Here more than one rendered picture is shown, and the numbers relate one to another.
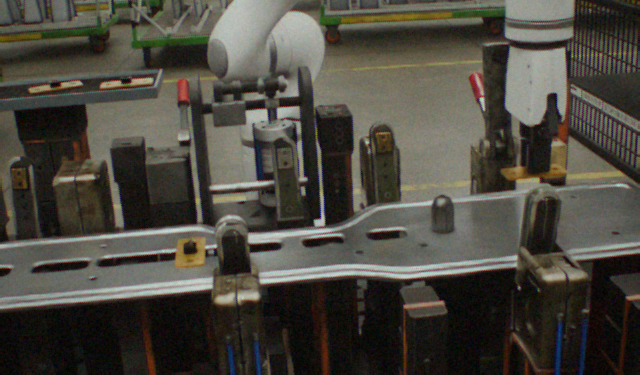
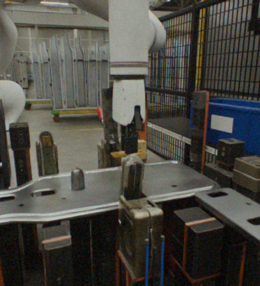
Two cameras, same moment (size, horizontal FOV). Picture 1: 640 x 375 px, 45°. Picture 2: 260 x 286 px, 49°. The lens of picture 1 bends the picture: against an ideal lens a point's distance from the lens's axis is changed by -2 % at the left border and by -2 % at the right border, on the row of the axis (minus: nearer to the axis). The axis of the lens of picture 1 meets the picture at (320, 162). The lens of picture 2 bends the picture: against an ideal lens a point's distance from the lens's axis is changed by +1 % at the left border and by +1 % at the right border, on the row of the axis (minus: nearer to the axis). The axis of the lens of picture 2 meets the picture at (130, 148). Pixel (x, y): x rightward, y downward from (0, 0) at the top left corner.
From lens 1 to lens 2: 0.41 m
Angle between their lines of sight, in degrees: 15
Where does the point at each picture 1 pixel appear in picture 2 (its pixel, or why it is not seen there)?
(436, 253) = (71, 203)
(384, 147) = (47, 144)
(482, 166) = (103, 154)
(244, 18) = not seen: outside the picture
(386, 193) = (48, 170)
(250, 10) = not seen: outside the picture
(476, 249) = (95, 199)
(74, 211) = not seen: outside the picture
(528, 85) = (123, 100)
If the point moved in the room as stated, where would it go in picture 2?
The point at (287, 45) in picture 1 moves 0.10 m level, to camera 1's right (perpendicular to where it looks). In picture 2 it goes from (1, 95) to (32, 95)
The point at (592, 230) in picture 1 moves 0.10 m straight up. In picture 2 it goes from (161, 185) to (163, 144)
